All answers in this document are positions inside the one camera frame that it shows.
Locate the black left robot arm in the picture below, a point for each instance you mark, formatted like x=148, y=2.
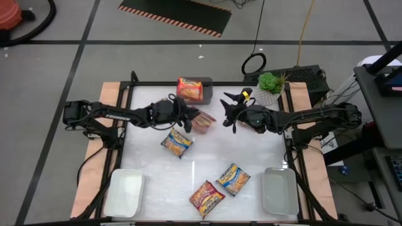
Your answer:
x=116, y=116

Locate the orange vacuum canister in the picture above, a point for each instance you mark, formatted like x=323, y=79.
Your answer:
x=9, y=14

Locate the succulent plant in white pot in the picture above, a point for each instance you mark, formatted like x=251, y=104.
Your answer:
x=267, y=94

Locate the white rectangular tray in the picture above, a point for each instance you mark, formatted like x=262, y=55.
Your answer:
x=279, y=191
x=124, y=193

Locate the red beef ramen noodle pack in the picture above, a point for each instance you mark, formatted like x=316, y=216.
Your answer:
x=204, y=121
x=206, y=198

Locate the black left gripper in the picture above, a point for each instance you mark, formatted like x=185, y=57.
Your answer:
x=169, y=113

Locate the dark keyboard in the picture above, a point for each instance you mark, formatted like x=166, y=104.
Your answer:
x=396, y=172

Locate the white paper sheet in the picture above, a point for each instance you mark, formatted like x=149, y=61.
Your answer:
x=329, y=146

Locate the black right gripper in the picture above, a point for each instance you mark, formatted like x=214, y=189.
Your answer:
x=254, y=119

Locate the yellow tag on gripper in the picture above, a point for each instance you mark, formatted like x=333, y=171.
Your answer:
x=246, y=96

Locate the blue soy sauce ramen pack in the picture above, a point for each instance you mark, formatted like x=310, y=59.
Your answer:
x=233, y=179
x=176, y=142

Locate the black hazard-striped floor mat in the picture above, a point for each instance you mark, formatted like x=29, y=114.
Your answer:
x=176, y=12

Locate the black device on desk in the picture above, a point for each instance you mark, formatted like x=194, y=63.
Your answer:
x=387, y=83

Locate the black perforated computer case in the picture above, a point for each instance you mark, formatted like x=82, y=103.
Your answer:
x=304, y=78

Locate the orange chicken ramen noodle pack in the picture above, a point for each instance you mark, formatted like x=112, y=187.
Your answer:
x=190, y=89

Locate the black desk leg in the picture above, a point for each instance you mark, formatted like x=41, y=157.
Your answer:
x=345, y=153

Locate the grey keyboard desk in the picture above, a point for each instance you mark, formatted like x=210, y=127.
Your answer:
x=381, y=175

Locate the black aluminium table frame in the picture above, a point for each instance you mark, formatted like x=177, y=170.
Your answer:
x=150, y=83

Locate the dark grey plastic bin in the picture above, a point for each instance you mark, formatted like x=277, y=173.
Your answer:
x=207, y=94

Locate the silver metal bracket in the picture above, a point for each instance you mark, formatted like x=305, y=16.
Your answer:
x=288, y=135

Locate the small blue floor object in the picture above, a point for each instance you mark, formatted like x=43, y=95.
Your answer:
x=345, y=170

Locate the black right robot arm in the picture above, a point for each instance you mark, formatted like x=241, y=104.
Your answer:
x=314, y=116

